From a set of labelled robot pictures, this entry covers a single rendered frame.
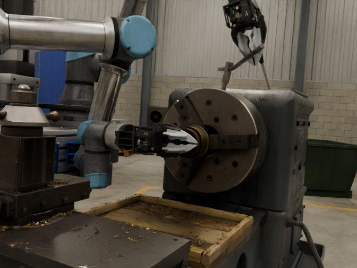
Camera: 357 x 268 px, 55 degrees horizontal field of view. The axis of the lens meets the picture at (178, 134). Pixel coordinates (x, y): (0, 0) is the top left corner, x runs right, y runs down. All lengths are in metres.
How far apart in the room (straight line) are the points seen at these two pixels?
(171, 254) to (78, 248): 0.12
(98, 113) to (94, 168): 0.20
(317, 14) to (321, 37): 0.70
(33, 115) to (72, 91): 0.86
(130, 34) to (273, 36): 10.55
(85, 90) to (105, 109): 0.33
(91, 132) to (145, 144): 0.18
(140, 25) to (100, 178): 0.44
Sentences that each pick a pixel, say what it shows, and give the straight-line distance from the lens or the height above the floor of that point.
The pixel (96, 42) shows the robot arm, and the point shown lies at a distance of 0.98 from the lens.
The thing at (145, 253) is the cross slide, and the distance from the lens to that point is 0.47.
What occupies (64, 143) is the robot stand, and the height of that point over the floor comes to 1.02.
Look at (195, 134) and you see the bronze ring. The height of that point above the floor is 1.10.
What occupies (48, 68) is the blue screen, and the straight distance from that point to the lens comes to 7.40.
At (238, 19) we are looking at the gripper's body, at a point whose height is 1.39.
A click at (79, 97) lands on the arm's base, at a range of 1.42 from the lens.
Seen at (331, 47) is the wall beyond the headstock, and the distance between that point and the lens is 11.59.
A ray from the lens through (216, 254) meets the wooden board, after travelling 0.69.
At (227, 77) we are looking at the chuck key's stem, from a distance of 1.04.
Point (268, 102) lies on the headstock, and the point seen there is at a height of 1.21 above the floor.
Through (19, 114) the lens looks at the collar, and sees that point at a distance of 0.57.
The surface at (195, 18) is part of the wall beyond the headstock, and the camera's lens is 11.75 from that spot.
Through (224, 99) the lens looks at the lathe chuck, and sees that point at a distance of 1.00.
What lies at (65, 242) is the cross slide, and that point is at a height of 0.97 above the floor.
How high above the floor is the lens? 1.15
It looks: 3 degrees down
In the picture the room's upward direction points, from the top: 4 degrees clockwise
